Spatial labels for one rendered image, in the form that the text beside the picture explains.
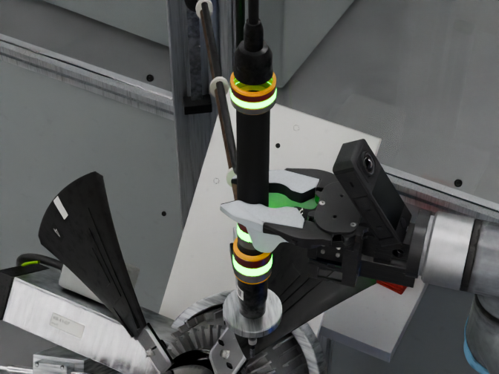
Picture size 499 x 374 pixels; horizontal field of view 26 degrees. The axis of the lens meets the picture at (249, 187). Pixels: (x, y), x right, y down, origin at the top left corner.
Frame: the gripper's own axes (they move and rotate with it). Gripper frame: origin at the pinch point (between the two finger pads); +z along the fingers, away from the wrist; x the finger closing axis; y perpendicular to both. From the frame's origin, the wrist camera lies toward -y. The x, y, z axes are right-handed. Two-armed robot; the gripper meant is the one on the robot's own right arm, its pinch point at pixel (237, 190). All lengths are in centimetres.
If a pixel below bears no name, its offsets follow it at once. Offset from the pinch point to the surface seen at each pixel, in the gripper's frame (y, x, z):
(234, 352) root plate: 39.3, 6.3, 2.9
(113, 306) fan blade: 41.9, 10.7, 22.5
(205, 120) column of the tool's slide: 53, 63, 26
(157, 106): 67, 79, 42
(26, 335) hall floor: 166, 79, 88
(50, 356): 57, 9, 34
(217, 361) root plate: 42.5, 6.5, 5.5
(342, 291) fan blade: 24.9, 9.6, -10.5
